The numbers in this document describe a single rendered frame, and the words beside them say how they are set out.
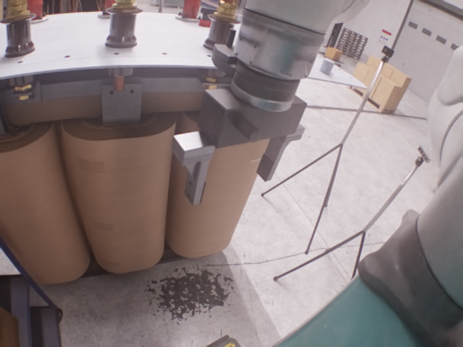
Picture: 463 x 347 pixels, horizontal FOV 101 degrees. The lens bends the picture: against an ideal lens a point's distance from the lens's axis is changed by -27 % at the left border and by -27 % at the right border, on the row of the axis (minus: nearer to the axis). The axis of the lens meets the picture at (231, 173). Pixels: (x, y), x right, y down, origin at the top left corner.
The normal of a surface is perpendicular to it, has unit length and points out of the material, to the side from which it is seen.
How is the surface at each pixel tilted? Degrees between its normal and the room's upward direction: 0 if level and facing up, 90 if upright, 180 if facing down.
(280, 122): 90
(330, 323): 0
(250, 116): 90
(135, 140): 90
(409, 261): 84
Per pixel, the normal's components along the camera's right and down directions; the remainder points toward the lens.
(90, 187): -0.01, 0.65
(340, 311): 0.23, -0.73
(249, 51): -0.80, 0.22
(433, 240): -0.99, -0.16
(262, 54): -0.41, 0.52
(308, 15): 0.13, 0.80
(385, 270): -0.02, -0.77
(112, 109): 0.40, 0.67
